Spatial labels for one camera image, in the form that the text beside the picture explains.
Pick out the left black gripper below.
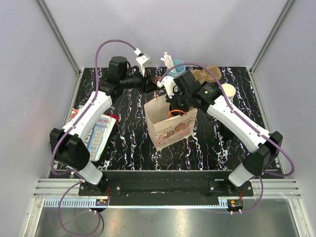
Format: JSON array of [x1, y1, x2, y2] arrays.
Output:
[[120, 65, 159, 95]]

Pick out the single black cup lid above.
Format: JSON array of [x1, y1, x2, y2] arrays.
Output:
[[169, 104, 178, 116]]

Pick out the printed kraft paper bag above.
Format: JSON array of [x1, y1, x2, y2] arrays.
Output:
[[144, 93, 198, 151]]

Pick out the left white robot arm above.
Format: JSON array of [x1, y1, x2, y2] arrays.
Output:
[[50, 54, 151, 196]]

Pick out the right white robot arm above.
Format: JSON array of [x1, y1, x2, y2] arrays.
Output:
[[157, 71, 283, 196]]

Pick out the stacked paper coffee cups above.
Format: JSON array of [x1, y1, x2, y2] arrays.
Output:
[[222, 83, 237, 101]]

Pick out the blue cylindrical stirrer holder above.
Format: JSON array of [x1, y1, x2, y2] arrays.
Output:
[[167, 60, 186, 78]]

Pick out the bottom pulp cup carrier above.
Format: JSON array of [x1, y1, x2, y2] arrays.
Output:
[[191, 66, 222, 84]]

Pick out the red fabric item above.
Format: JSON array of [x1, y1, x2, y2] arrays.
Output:
[[109, 114, 119, 123]]

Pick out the stacked black cup lids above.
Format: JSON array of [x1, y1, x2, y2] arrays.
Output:
[[219, 123, 235, 139]]

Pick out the black marble pattern mat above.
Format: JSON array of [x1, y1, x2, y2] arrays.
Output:
[[73, 67, 265, 170]]

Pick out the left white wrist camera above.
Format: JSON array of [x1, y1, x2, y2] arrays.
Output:
[[134, 48, 151, 76]]

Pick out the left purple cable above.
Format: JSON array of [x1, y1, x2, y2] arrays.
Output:
[[50, 39, 141, 237]]

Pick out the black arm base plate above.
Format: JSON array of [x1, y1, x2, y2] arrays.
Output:
[[79, 170, 253, 198]]

